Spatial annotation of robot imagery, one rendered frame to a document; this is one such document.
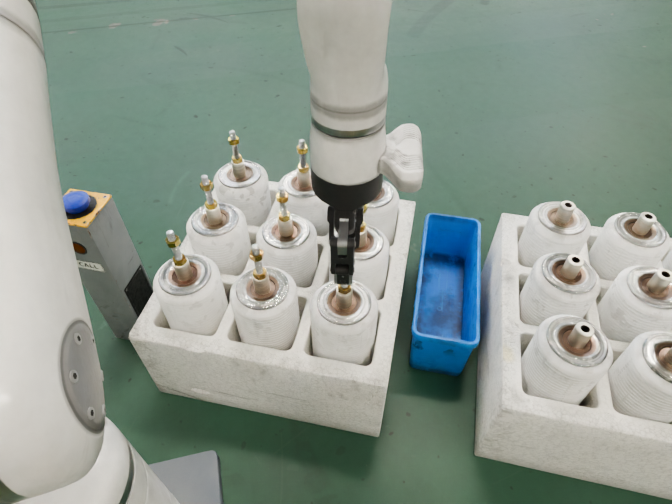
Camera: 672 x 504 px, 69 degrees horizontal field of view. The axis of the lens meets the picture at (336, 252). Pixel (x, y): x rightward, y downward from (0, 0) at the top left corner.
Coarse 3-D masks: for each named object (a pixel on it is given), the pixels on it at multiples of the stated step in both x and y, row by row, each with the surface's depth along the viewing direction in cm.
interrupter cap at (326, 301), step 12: (324, 288) 69; (360, 288) 69; (324, 300) 67; (360, 300) 67; (324, 312) 66; (336, 312) 66; (348, 312) 66; (360, 312) 66; (336, 324) 65; (348, 324) 65
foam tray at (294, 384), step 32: (320, 256) 87; (224, 288) 80; (160, 320) 76; (224, 320) 74; (384, 320) 74; (160, 352) 74; (192, 352) 71; (224, 352) 70; (256, 352) 70; (288, 352) 70; (384, 352) 70; (160, 384) 83; (192, 384) 80; (224, 384) 77; (256, 384) 75; (288, 384) 72; (320, 384) 70; (352, 384) 68; (384, 384) 67; (288, 416) 81; (320, 416) 78; (352, 416) 76
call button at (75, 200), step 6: (72, 192) 71; (78, 192) 71; (84, 192) 71; (66, 198) 70; (72, 198) 70; (78, 198) 70; (84, 198) 70; (66, 204) 69; (72, 204) 69; (78, 204) 69; (84, 204) 70; (66, 210) 69; (72, 210) 69; (78, 210) 69; (84, 210) 71
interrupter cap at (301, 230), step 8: (296, 216) 78; (264, 224) 77; (272, 224) 77; (296, 224) 77; (304, 224) 77; (264, 232) 76; (272, 232) 76; (296, 232) 77; (304, 232) 76; (264, 240) 75; (272, 240) 75; (280, 240) 75; (288, 240) 75; (296, 240) 75; (304, 240) 75; (280, 248) 74; (288, 248) 74
